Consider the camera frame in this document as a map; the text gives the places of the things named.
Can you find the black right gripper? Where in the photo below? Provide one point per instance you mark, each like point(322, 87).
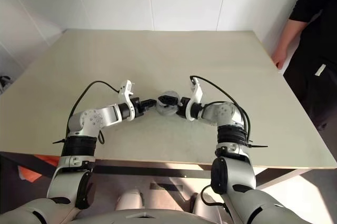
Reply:
point(182, 108)

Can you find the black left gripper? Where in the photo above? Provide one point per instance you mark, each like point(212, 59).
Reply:
point(138, 106)

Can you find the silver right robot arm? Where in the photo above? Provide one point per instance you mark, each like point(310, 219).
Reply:
point(226, 113)

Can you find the bystander bare hand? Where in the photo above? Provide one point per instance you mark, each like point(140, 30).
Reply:
point(280, 56)

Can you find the silver motor housing copper windings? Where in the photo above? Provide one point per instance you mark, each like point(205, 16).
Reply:
point(166, 112)

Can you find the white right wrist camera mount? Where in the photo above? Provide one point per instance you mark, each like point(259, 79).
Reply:
point(197, 95)

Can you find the orange object under table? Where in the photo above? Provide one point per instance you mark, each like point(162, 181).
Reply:
point(37, 167)

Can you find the dark table frame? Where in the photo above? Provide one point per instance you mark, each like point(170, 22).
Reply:
point(158, 172)

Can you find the bystander bare forearm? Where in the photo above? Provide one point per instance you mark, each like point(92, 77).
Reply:
point(291, 34)

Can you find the grey robot torso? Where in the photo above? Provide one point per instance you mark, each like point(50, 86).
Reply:
point(147, 217)

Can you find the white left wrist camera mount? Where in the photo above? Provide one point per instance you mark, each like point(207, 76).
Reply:
point(126, 95)

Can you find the bystander in black clothing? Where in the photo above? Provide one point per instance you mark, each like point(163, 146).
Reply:
point(316, 50)

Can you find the pale rounded shape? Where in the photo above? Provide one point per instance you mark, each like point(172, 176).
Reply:
point(206, 204)
point(130, 200)

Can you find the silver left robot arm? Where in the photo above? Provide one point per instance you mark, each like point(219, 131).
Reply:
point(105, 114)

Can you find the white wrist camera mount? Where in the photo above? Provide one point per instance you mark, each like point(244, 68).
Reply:
point(197, 95)
point(126, 95)

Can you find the dark cluttered equipment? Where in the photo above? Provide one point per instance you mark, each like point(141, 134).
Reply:
point(4, 84)

